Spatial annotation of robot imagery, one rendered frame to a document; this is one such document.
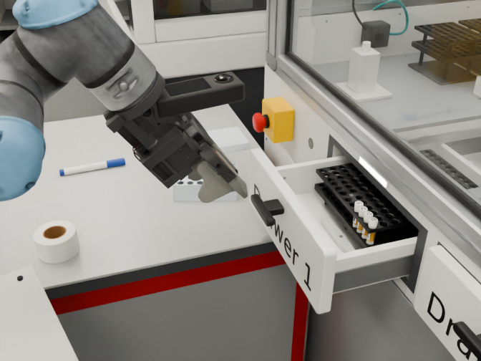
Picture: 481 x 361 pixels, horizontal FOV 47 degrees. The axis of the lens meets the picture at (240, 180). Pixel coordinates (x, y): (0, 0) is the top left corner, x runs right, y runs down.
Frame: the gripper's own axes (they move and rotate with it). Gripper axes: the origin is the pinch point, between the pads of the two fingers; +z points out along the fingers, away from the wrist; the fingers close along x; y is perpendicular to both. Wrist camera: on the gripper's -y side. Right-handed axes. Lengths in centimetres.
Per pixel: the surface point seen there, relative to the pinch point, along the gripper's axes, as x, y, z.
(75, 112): -247, 71, 68
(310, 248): 10.4, -1.9, 8.3
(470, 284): 24.9, -14.3, 14.2
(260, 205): -0.2, 0.3, 5.9
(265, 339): -11.2, 19.6, 44.0
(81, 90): -278, 66, 71
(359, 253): 12.4, -6.5, 12.9
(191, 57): -80, -4, 16
